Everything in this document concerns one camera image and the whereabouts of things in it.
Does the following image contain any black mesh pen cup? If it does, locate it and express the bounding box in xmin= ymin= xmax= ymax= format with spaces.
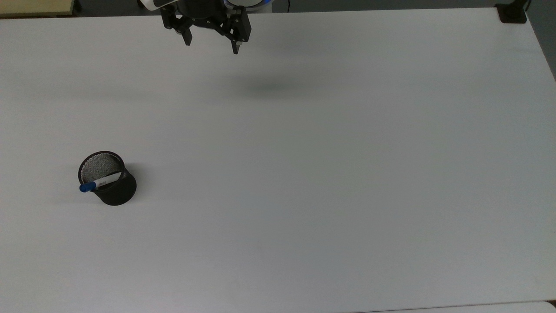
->
xmin=78 ymin=150 xmax=137 ymax=206

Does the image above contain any white marker with blue cap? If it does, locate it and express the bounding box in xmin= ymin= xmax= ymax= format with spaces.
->
xmin=79 ymin=171 xmax=122 ymax=193

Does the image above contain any beige side table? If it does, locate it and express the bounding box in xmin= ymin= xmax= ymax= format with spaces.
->
xmin=0 ymin=0 xmax=75 ymax=18

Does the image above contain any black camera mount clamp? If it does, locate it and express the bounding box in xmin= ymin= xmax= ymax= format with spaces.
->
xmin=495 ymin=0 xmax=531 ymax=24

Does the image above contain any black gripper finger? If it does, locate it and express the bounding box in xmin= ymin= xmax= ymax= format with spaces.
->
xmin=160 ymin=8 xmax=193 ymax=47
xmin=218 ymin=7 xmax=252 ymax=55

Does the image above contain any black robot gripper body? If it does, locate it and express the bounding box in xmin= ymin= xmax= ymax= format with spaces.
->
xmin=174 ymin=0 xmax=230 ymax=29

